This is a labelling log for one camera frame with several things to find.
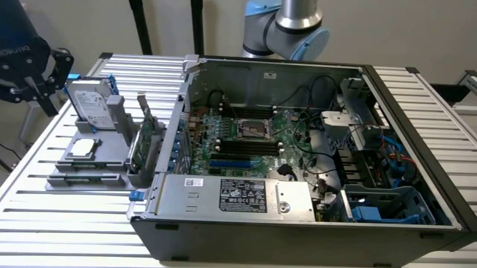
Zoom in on red data wire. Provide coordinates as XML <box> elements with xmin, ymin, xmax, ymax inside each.
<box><xmin>395</xmin><ymin>155</ymin><xmax>420</xmax><ymax>175</ymax></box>

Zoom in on blue plastic disk bay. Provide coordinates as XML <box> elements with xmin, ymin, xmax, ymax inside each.
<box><xmin>329</xmin><ymin>183</ymin><xmax>438</xmax><ymax>224</ymax></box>

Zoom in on silver CPU chip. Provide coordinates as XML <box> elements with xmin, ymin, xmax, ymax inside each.
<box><xmin>70</xmin><ymin>138</ymin><xmax>103</xmax><ymax>157</ymax></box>

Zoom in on aluminium profile rail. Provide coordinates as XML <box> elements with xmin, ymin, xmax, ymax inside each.
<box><xmin>452</xmin><ymin>69</ymin><xmax>477</xmax><ymax>116</ymax></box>

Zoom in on open black PC case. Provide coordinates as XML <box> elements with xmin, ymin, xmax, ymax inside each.
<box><xmin>129</xmin><ymin>54</ymin><xmax>477</xmax><ymax>265</ymax></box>

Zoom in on blue data wire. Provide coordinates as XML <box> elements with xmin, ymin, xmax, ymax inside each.
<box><xmin>376</xmin><ymin>133</ymin><xmax>405</xmax><ymax>186</ymax></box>

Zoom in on blue disk carrier bracket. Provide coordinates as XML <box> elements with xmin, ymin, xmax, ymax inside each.
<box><xmin>66</xmin><ymin>73</ymin><xmax>121</xmax><ymax>97</ymax></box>

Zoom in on grey plastic parts rack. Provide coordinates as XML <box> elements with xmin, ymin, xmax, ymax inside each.
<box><xmin>46</xmin><ymin>94</ymin><xmax>168</xmax><ymax>191</ymax></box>

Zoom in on green graphics card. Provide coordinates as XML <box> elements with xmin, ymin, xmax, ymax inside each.
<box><xmin>126</xmin><ymin>91</ymin><xmax>166</xmax><ymax>173</ymax></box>

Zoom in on black frame post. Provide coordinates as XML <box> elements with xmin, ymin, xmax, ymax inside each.
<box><xmin>192</xmin><ymin>0</ymin><xmax>208</xmax><ymax>56</ymax></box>
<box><xmin>129</xmin><ymin>0</ymin><xmax>154</xmax><ymax>55</ymax></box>

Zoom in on green RAM stick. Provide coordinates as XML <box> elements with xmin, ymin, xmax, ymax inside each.
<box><xmin>70</xmin><ymin>162</ymin><xmax>125</xmax><ymax>171</ymax></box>
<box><xmin>65</xmin><ymin>174</ymin><xmax>121</xmax><ymax>184</ymax></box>

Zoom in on black floor cable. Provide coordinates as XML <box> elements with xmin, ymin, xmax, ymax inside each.
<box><xmin>0</xmin><ymin>142</ymin><xmax>17</xmax><ymax>171</ymax></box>

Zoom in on blue expansion slot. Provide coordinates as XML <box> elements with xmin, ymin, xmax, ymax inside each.
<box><xmin>210</xmin><ymin>160</ymin><xmax>252</xmax><ymax>169</ymax></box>

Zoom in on grey power supply unit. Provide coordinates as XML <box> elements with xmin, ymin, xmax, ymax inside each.
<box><xmin>154</xmin><ymin>174</ymin><xmax>319</xmax><ymax>223</ymax></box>

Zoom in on green motherboard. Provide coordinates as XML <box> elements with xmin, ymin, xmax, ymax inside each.
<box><xmin>185</xmin><ymin>108</ymin><xmax>323</xmax><ymax>180</ymax></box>

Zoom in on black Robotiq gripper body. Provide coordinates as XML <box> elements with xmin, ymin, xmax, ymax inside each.
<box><xmin>0</xmin><ymin>35</ymin><xmax>53</xmax><ymax>104</ymax></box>

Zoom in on metal drive cage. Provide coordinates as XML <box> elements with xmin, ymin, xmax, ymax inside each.
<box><xmin>320</xmin><ymin>77</ymin><xmax>393</xmax><ymax>152</ymax></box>

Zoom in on silver hard disk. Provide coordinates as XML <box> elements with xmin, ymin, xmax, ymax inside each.
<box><xmin>67</xmin><ymin>79</ymin><xmax>118</xmax><ymax>131</ymax></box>

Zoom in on black looped wire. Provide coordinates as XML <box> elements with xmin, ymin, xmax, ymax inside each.
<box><xmin>208</xmin><ymin>89</ymin><xmax>225</xmax><ymax>113</ymax></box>

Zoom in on black expansion slot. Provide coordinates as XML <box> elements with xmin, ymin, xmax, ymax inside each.
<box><xmin>208</xmin><ymin>168</ymin><xmax>256</xmax><ymax>176</ymax></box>

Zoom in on metal CPU socket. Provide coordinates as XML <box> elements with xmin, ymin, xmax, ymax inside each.
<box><xmin>232</xmin><ymin>118</ymin><xmax>276</xmax><ymax>141</ymax></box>

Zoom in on white table leg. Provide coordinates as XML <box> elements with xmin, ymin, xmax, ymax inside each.
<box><xmin>21</xmin><ymin>101</ymin><xmax>41</xmax><ymax>146</ymax></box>

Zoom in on long black wire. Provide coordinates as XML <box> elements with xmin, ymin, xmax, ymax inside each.
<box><xmin>279</xmin><ymin>75</ymin><xmax>341</xmax><ymax>110</ymax></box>

